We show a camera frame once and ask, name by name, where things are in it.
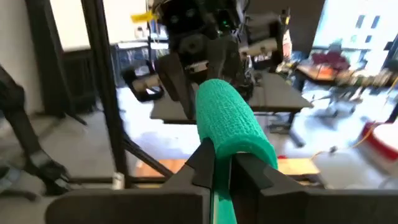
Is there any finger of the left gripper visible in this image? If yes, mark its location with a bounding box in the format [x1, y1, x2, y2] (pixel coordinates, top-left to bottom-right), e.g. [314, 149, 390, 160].
[156, 51, 197, 121]
[213, 39, 254, 101]

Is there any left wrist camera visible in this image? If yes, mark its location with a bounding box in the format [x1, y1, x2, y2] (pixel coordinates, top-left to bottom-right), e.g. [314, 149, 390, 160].
[160, 0, 206, 35]

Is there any green elastic bandage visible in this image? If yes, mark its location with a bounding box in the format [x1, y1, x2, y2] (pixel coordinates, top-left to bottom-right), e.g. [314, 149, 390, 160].
[195, 78, 279, 224]

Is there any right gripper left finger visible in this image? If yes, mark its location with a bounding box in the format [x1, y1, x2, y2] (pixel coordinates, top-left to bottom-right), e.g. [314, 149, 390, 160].
[44, 136, 216, 224]

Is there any dark grey desk panel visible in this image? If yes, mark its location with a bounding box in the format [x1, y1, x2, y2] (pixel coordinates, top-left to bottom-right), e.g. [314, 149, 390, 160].
[150, 70, 314, 124]

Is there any yellow tag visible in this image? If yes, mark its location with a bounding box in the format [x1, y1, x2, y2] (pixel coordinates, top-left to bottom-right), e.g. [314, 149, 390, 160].
[129, 10, 157, 24]

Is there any red and white object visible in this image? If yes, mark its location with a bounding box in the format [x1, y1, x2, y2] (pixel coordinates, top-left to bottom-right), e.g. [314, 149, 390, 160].
[356, 120, 398, 177]

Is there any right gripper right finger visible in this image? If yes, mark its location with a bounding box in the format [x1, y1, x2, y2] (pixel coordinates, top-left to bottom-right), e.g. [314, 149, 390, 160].
[229, 151, 398, 224]

